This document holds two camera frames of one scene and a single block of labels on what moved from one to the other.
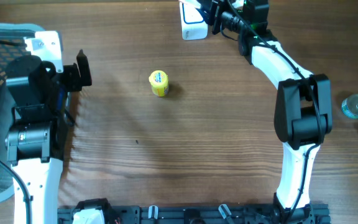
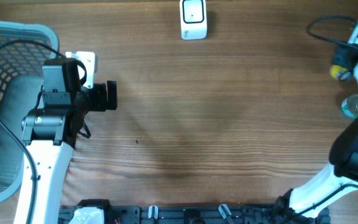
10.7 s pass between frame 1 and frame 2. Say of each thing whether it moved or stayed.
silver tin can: stayed
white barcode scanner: stayed
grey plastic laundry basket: stayed
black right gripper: moved
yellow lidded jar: moved
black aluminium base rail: stayed
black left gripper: moved
